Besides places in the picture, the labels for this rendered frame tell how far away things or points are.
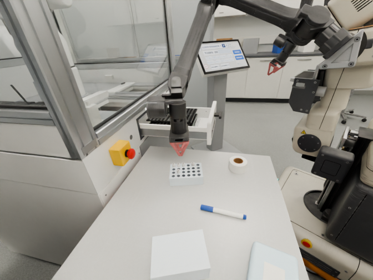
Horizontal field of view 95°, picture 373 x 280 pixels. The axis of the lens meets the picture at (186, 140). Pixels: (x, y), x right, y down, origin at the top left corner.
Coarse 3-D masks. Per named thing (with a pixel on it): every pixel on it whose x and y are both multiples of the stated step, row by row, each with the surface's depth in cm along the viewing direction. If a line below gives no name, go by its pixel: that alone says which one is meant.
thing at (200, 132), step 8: (200, 112) 96; (208, 112) 95; (144, 120) 89; (200, 120) 95; (144, 128) 81; (152, 128) 80; (160, 128) 79; (168, 128) 78; (192, 128) 75; (200, 128) 74; (160, 136) 81; (168, 136) 80; (192, 136) 77; (200, 136) 76
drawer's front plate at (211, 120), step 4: (212, 104) 89; (212, 108) 84; (212, 112) 80; (212, 116) 76; (208, 120) 72; (212, 120) 74; (208, 124) 71; (212, 124) 76; (208, 128) 72; (212, 128) 77; (208, 132) 72; (208, 136) 73; (212, 136) 81; (208, 140) 74; (208, 144) 76
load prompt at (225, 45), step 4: (204, 44) 151; (208, 44) 152; (212, 44) 154; (216, 44) 156; (220, 44) 157; (224, 44) 159; (204, 48) 150; (208, 48) 151; (212, 48) 153; (216, 48) 155
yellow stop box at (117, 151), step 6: (114, 144) 62; (120, 144) 62; (126, 144) 63; (114, 150) 59; (120, 150) 60; (126, 150) 63; (114, 156) 61; (120, 156) 60; (126, 156) 62; (114, 162) 62; (120, 162) 62; (126, 162) 64
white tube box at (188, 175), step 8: (176, 168) 67; (184, 168) 67; (192, 168) 67; (200, 168) 66; (176, 176) 63; (184, 176) 64; (192, 176) 62; (200, 176) 62; (176, 184) 63; (184, 184) 64; (192, 184) 64
